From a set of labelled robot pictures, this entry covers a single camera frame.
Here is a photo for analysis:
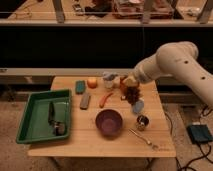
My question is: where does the black knife in tray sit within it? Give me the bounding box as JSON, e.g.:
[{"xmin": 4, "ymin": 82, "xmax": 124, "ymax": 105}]
[{"xmin": 48, "ymin": 102, "xmax": 55, "ymax": 125}]

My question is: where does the teal rectangular sponge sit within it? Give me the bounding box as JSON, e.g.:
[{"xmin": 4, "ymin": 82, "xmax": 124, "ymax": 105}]
[{"xmin": 75, "ymin": 80, "xmax": 86, "ymax": 94}]

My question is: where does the grey rectangular block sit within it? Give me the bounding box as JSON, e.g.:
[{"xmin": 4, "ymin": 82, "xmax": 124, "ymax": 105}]
[{"xmin": 80, "ymin": 92, "xmax": 91, "ymax": 110}]

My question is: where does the black foot pedal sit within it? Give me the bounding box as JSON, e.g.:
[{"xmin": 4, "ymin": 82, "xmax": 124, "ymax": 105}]
[{"xmin": 187, "ymin": 125, "xmax": 213, "ymax": 144}]

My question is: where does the light blue cup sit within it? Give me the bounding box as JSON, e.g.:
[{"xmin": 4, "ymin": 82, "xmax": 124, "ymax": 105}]
[{"xmin": 132, "ymin": 100, "xmax": 144, "ymax": 114}]

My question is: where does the bunch of dark grapes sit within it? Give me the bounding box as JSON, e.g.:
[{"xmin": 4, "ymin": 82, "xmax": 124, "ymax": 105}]
[{"xmin": 124, "ymin": 87, "xmax": 140, "ymax": 105}]

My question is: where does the orange carrot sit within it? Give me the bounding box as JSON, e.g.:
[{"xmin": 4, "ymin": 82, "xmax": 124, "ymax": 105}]
[{"xmin": 99, "ymin": 92, "xmax": 113, "ymax": 108}]

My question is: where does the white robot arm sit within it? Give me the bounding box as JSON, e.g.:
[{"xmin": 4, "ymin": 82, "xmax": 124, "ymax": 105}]
[{"xmin": 123, "ymin": 41, "xmax": 213, "ymax": 109}]

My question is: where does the small metal cup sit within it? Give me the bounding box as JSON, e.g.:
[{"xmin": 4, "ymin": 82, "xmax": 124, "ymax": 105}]
[{"xmin": 136, "ymin": 115, "xmax": 149, "ymax": 131}]

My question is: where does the small metal object in tray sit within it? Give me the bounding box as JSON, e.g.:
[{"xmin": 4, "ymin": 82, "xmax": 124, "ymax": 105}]
[{"xmin": 54, "ymin": 122, "xmax": 65, "ymax": 136}]

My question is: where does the purple bowl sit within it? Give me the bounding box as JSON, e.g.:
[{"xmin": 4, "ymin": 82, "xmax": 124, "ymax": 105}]
[{"xmin": 95, "ymin": 109, "xmax": 123, "ymax": 136}]

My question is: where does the orange fruit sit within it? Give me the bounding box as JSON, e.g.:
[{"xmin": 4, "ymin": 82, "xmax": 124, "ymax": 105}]
[{"xmin": 87, "ymin": 77, "xmax": 98, "ymax": 89}]

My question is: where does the wooden table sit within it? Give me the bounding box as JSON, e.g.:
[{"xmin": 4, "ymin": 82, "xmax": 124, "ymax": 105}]
[{"xmin": 28, "ymin": 80, "xmax": 176, "ymax": 158}]

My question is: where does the green plastic tray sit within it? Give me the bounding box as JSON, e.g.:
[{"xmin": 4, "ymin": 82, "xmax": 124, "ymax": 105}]
[{"xmin": 16, "ymin": 89, "xmax": 72, "ymax": 144}]

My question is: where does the orange bowl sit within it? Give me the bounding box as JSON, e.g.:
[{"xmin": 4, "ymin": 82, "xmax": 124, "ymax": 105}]
[{"xmin": 120, "ymin": 76, "xmax": 127, "ymax": 94}]

